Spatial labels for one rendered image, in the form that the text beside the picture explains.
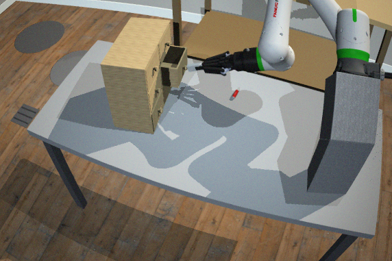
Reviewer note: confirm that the small wooden chest of drawers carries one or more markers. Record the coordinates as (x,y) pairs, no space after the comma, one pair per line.
(124,76)

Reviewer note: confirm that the red battery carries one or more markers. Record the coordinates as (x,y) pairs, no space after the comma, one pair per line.
(235,94)

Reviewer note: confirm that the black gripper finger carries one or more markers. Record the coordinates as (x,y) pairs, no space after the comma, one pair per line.
(214,68)
(223,56)

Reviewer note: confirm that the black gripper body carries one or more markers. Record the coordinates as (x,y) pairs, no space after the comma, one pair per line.
(235,62)

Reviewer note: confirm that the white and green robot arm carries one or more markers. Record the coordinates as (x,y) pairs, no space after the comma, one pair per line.
(352,40)

